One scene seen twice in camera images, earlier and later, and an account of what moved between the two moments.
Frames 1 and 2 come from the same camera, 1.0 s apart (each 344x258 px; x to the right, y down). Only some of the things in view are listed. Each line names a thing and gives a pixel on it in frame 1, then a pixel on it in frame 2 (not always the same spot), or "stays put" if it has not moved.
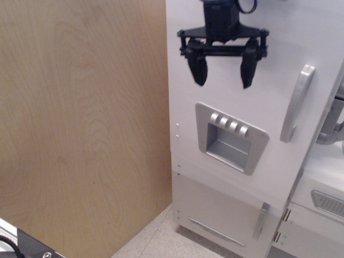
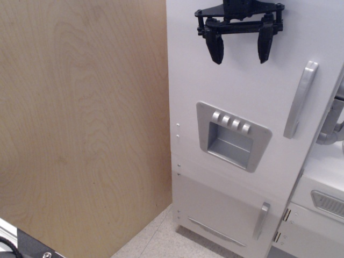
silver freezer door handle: [259, 226] stays put
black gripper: [222, 35] to [234, 10]
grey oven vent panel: [328, 202] stays put
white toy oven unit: [313, 225] stays put
